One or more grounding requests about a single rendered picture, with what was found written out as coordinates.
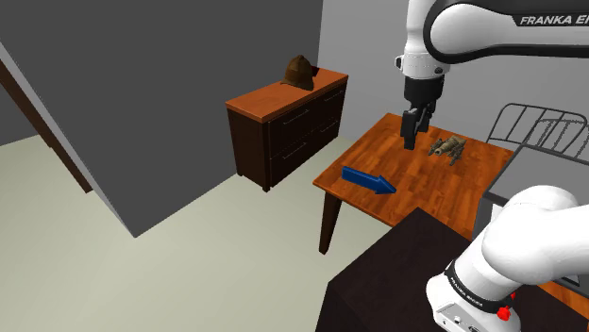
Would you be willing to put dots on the grey bed with metal frame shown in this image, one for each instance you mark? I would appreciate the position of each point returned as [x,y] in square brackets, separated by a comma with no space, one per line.
[538,174]

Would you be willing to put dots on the brown chest of drawers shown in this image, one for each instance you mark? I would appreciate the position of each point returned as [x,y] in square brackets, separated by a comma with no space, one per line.
[294,133]

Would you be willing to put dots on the blue arrow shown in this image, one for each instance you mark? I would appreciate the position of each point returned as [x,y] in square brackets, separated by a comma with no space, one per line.
[368,180]

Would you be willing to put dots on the brown toy cannon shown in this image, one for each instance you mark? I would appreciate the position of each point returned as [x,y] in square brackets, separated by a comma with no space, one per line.
[448,147]

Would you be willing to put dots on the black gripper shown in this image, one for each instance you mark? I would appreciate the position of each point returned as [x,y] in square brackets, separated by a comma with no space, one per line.
[423,89]

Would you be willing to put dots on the dark brown door frame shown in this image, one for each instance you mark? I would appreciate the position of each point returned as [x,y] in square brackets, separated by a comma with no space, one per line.
[41,124]

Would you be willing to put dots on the wooden table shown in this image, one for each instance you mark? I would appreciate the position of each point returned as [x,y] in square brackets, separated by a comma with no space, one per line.
[414,179]

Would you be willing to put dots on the dark robot stand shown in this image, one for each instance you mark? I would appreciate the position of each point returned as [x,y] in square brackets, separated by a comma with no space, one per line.
[391,276]

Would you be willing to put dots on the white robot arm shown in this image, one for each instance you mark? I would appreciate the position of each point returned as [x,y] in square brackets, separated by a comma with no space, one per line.
[529,243]

